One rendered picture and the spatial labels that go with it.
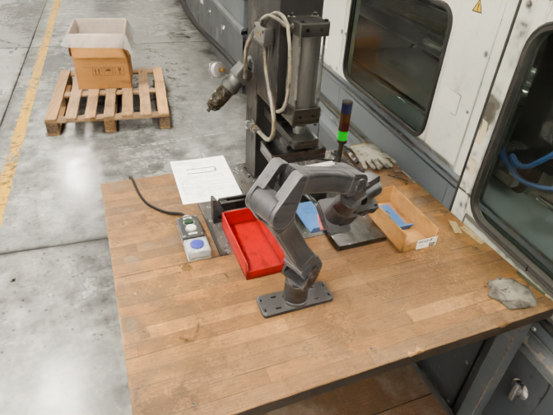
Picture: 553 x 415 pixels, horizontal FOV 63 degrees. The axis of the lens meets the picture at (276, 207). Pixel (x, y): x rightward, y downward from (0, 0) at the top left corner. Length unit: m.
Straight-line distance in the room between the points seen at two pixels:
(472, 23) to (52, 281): 2.30
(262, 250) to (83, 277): 1.53
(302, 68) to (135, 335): 0.81
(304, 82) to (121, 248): 0.71
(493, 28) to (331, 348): 1.09
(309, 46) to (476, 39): 0.64
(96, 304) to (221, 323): 1.44
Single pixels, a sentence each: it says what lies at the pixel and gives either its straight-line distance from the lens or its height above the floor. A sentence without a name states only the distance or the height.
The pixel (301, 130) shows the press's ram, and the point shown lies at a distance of 1.40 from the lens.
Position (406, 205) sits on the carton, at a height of 0.95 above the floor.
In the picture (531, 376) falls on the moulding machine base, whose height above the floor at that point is 0.59.
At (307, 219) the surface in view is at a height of 0.99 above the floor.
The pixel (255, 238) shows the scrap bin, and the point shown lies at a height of 0.91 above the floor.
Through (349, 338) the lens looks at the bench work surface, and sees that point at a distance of 1.18.
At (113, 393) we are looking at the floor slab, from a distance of 2.20.
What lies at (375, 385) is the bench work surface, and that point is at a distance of 1.96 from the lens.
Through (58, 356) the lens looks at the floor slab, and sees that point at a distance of 2.39.
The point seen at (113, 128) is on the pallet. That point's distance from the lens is 4.16.
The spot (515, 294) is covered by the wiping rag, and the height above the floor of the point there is 0.92.
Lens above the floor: 1.80
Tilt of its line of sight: 35 degrees down
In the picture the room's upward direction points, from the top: 4 degrees clockwise
